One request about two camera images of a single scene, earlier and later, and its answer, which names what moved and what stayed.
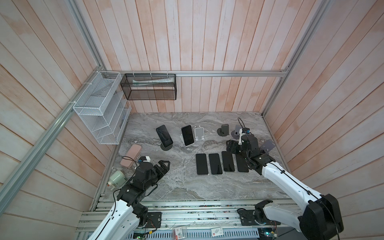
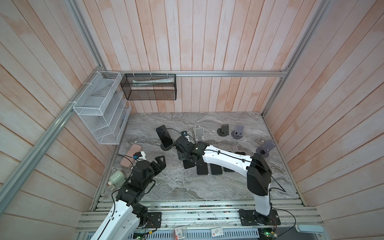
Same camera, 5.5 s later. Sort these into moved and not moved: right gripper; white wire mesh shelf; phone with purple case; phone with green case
Moved: right gripper
Not moved: phone with purple case; phone with green case; white wire mesh shelf
